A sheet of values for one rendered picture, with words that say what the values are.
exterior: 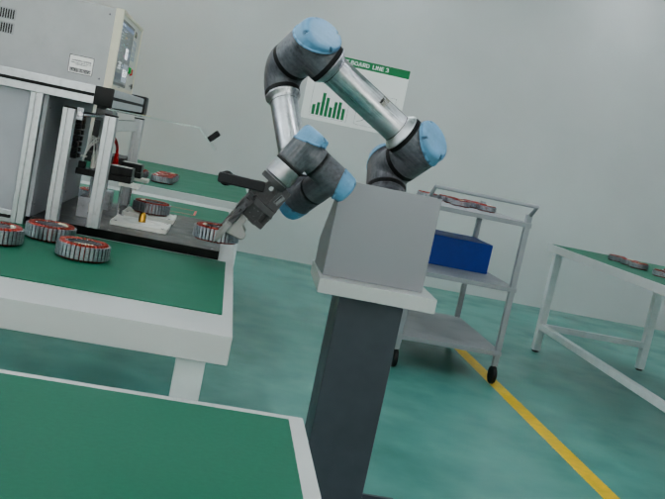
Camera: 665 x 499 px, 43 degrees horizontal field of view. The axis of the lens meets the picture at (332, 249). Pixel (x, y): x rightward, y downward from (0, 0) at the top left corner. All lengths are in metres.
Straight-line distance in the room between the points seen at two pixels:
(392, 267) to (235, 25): 5.60
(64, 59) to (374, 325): 1.07
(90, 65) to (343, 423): 1.17
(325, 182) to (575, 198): 6.38
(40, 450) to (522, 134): 7.44
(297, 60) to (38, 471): 1.61
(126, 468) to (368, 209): 1.52
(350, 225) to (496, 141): 5.83
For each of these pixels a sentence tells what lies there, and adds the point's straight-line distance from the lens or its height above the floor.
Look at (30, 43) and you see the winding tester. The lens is 2.33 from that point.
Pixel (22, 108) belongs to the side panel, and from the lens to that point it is 2.20.
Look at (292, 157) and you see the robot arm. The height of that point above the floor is 1.04.
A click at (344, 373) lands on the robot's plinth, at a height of 0.49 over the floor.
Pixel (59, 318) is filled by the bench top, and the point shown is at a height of 0.73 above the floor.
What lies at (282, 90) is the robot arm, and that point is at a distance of 2.29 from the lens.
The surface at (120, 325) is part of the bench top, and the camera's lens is 1.41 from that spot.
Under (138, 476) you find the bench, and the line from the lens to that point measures 0.83.
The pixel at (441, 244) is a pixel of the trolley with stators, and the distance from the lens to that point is 4.96.
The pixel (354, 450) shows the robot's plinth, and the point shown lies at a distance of 2.42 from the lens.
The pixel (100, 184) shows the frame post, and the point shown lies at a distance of 2.18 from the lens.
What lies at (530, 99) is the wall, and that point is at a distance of 8.14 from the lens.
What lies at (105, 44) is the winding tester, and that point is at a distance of 2.30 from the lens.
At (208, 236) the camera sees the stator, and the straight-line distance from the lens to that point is 2.03.
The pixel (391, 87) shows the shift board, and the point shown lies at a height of 1.72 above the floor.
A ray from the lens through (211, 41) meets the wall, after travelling 7.71.
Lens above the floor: 1.08
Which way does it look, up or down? 7 degrees down
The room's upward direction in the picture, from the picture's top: 12 degrees clockwise
